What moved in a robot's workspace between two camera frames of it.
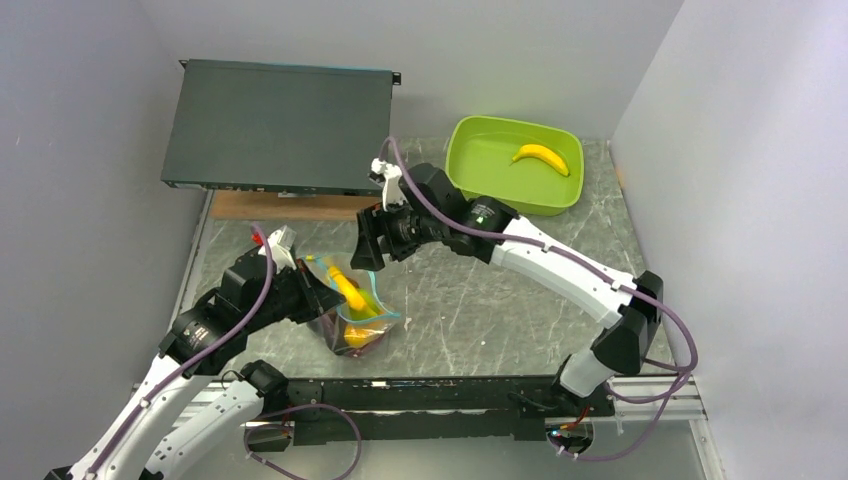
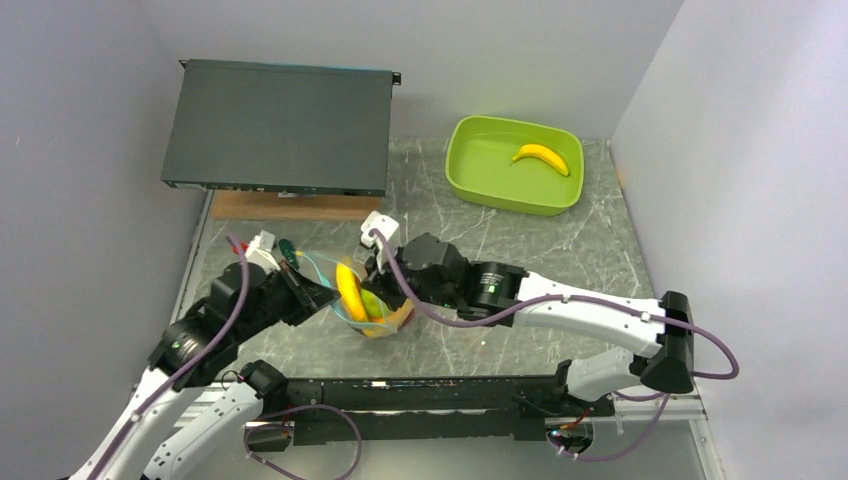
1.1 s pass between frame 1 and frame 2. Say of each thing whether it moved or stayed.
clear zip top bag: moved
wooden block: stayed
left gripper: stayed
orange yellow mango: moved
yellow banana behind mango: stayed
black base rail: stayed
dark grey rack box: stayed
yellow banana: moved
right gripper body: moved
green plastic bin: stayed
